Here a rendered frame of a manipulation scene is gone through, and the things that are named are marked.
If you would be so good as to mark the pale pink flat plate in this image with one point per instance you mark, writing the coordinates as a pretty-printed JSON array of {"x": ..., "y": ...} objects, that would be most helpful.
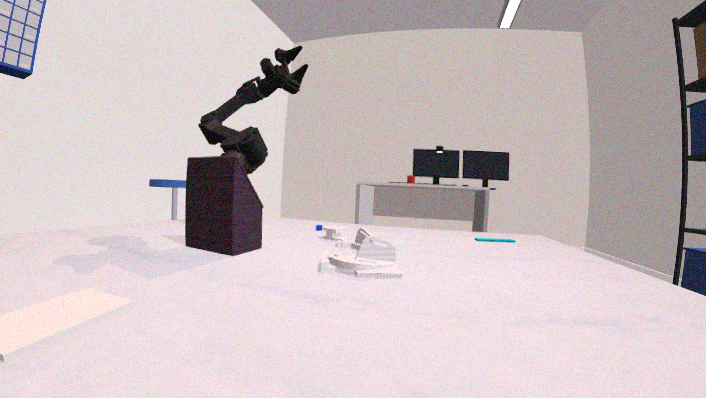
[{"x": 26, "y": 329}]

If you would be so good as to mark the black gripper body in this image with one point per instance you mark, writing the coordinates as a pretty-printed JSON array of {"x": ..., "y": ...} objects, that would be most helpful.
[{"x": 281, "y": 71}]

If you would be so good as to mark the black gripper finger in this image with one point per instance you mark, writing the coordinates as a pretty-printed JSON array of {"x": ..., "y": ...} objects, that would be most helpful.
[
  {"x": 296, "y": 77},
  {"x": 292, "y": 53}
]

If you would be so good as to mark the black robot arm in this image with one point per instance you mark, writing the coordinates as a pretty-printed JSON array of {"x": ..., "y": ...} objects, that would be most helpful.
[{"x": 247, "y": 144}]

